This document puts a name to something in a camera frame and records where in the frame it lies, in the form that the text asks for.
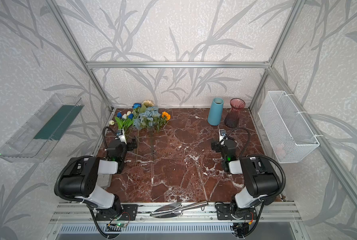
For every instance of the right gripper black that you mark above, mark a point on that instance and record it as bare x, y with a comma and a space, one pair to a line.
215, 145

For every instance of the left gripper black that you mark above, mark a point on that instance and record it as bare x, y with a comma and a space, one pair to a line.
133, 143

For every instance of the teal cylindrical vase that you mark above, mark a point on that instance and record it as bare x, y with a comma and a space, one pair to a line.
215, 112

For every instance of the light blue rose bouquet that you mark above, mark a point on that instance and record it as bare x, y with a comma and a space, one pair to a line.
145, 118

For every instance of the dark blue rose stem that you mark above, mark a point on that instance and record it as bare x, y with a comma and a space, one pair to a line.
136, 106

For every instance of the beige sunflower stem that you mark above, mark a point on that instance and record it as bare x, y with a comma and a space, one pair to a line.
148, 103

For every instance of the orange marigold flower stem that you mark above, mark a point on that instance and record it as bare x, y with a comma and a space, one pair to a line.
162, 120

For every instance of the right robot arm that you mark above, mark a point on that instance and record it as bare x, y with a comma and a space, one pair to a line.
264, 178

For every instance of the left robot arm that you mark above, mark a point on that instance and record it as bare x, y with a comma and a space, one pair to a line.
77, 181

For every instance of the red glass vase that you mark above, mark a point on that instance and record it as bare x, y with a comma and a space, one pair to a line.
232, 118

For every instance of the tulip bunch multicoloured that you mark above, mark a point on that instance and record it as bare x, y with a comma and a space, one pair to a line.
123, 121

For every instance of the silver metal trowel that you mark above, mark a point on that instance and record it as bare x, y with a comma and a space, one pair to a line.
176, 209

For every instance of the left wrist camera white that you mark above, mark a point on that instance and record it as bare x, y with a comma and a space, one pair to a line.
120, 134

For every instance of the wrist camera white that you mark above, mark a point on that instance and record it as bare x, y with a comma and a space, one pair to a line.
120, 134
222, 135

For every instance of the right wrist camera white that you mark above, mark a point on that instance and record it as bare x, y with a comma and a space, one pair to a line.
222, 135

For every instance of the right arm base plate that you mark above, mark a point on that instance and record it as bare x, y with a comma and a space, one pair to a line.
230, 211

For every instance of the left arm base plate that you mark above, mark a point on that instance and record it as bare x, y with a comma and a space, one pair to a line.
127, 212

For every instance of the white wire mesh basket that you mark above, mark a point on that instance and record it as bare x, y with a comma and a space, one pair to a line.
290, 137

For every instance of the clear plastic wall shelf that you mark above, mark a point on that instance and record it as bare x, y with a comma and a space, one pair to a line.
35, 140

